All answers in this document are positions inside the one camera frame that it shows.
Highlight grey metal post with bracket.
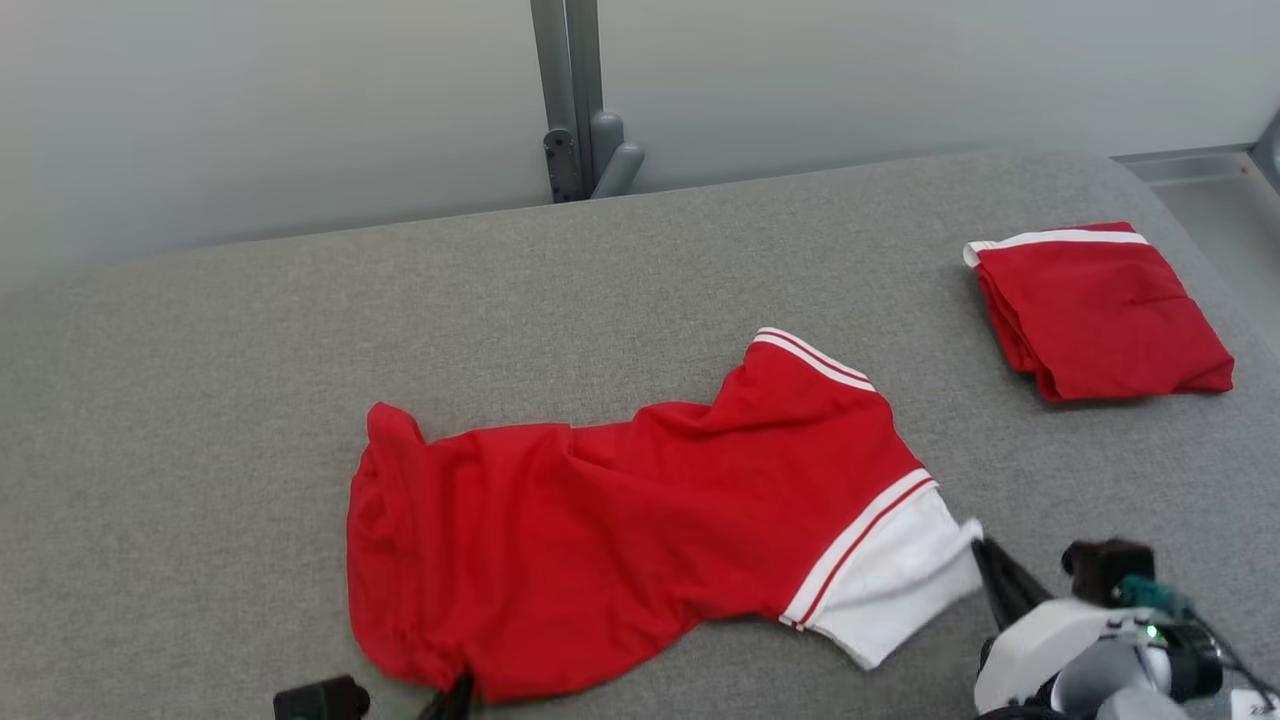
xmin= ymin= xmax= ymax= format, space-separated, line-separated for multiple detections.
xmin=530 ymin=0 xmax=647 ymax=205

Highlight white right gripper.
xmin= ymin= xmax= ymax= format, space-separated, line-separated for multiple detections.
xmin=970 ymin=537 xmax=1223 ymax=716

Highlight red shirt with white sleeves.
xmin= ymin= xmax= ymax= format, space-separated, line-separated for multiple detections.
xmin=346 ymin=327 xmax=987 ymax=705

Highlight teal right cable connector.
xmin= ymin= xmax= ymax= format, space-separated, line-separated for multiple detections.
xmin=1118 ymin=575 xmax=1197 ymax=622

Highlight red shorts with white band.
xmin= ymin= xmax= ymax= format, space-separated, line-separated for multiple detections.
xmin=963 ymin=221 xmax=1236 ymax=404

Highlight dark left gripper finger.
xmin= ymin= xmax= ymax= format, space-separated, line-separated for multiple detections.
xmin=418 ymin=672 xmax=477 ymax=720

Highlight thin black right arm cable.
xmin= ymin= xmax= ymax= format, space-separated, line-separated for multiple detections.
xmin=1188 ymin=612 xmax=1280 ymax=706

